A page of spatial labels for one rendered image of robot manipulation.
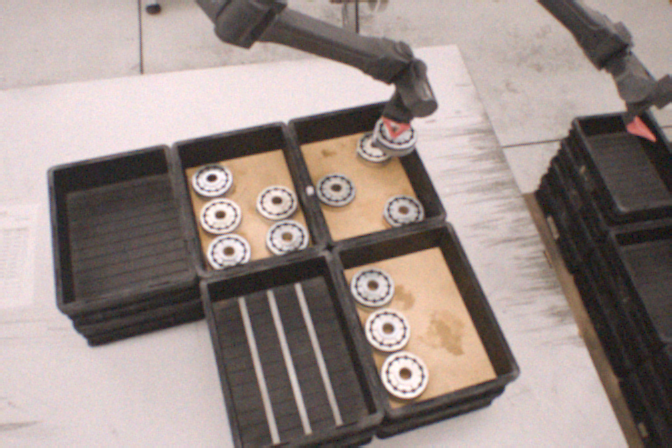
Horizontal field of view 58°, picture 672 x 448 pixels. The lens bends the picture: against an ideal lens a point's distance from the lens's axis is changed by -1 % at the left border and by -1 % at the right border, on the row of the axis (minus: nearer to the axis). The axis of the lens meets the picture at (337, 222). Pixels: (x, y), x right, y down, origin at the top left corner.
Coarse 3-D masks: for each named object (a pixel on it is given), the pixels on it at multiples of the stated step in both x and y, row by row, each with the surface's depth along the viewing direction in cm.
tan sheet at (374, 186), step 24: (312, 144) 169; (336, 144) 169; (312, 168) 164; (336, 168) 165; (360, 168) 165; (384, 168) 166; (360, 192) 161; (384, 192) 161; (408, 192) 162; (336, 216) 156; (360, 216) 157
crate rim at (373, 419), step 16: (304, 256) 138; (320, 256) 139; (240, 272) 136; (256, 272) 136; (336, 272) 137; (336, 288) 135; (208, 304) 132; (208, 320) 130; (352, 320) 131; (352, 336) 129; (224, 368) 124; (368, 368) 125; (224, 384) 122; (368, 384) 124; (224, 400) 120; (368, 416) 120; (320, 432) 118; (336, 432) 118
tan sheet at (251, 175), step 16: (240, 160) 164; (256, 160) 165; (272, 160) 165; (192, 176) 161; (240, 176) 162; (256, 176) 162; (272, 176) 162; (288, 176) 162; (192, 192) 158; (240, 192) 159; (256, 192) 159; (240, 208) 156; (256, 224) 154; (304, 224) 155; (208, 240) 151; (256, 240) 151; (288, 240) 152; (256, 256) 149
